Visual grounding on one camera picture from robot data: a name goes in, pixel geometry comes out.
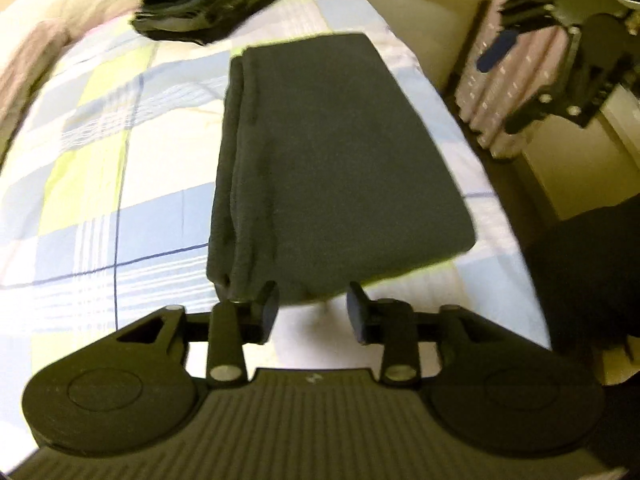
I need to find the dark grey garment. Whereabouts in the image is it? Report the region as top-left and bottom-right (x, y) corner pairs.
(206, 34), (476, 304)

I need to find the pink curtain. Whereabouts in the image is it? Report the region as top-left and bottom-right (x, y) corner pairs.
(454, 0), (566, 160)

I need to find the white laundry bin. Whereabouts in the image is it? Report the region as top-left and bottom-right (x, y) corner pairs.
(368, 0), (488, 91)

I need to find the checked bed sheet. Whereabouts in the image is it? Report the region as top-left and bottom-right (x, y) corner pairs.
(1, 0), (549, 471)

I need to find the white folded quilt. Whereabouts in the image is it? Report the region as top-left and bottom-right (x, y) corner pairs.
(1, 0), (141, 156)

